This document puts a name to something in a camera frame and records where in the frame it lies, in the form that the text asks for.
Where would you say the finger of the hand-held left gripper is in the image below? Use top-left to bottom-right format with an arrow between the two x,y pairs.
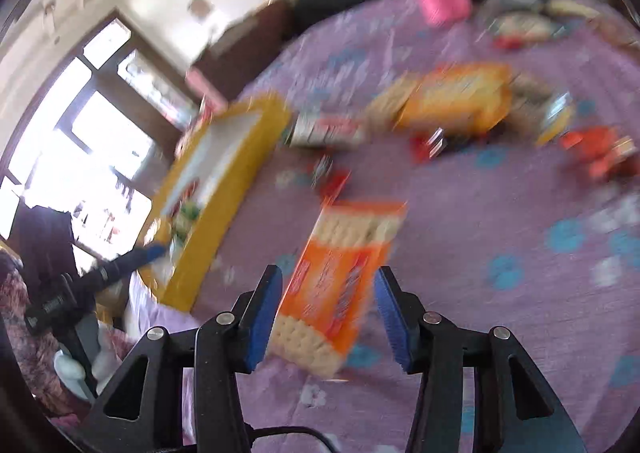
62,243 -> 170,291

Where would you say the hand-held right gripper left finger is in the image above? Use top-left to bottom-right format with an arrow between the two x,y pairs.
80,264 -> 284,453

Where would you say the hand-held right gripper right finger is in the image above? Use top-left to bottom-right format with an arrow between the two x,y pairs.
374,266 -> 588,453

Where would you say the green snack packet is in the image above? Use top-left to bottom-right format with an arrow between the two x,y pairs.
170,200 -> 203,239

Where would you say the orange cracker packet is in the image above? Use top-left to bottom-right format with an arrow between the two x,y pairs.
265,200 -> 408,379

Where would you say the yellow cardboard box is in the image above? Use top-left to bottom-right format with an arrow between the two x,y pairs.
137,92 -> 293,311

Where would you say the beige cracker packet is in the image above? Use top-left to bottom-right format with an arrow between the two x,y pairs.
362,76 -> 421,126

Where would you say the large yellow-orange snack packet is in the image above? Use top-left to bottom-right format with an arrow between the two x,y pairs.
395,63 -> 513,134

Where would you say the red-orange chips packet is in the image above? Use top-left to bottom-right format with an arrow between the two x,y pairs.
560,126 -> 638,179

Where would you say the window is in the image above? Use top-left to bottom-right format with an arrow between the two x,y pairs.
0,18 -> 201,274

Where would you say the purple floral bedsheet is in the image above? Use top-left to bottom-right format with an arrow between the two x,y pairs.
125,0 -> 640,453

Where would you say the white red small packet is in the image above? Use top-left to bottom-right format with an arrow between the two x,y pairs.
287,113 -> 366,149

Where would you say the maroon armchair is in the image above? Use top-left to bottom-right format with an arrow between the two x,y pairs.
192,0 -> 293,104

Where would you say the yellow silver packet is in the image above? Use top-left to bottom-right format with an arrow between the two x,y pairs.
535,93 -> 576,146

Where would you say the pale yellow packet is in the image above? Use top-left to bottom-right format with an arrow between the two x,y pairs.
545,0 -> 601,19

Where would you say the black cable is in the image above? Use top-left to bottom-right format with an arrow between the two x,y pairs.
245,425 -> 341,453

